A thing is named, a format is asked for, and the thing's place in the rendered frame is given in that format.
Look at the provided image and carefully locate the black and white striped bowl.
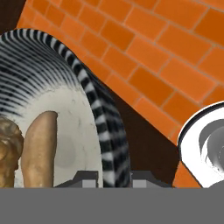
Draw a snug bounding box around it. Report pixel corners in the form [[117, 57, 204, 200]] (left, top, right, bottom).
[[0, 28, 132, 189]]

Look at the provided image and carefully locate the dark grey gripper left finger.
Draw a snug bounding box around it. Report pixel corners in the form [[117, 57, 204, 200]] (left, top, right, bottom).
[[53, 170, 99, 189]]

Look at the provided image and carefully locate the white and grey plate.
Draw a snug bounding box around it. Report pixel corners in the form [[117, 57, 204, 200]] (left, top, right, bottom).
[[177, 101, 224, 189]]

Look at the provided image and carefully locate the tan sweet potato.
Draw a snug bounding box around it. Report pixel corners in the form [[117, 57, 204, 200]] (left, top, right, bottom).
[[20, 110, 59, 189]]

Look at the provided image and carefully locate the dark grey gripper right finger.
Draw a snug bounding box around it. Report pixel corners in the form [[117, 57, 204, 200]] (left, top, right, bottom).
[[130, 171, 173, 189]]

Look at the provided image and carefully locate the golden brown chicken drumstick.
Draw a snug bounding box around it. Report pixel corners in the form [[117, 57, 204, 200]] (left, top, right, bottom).
[[0, 115, 25, 189]]

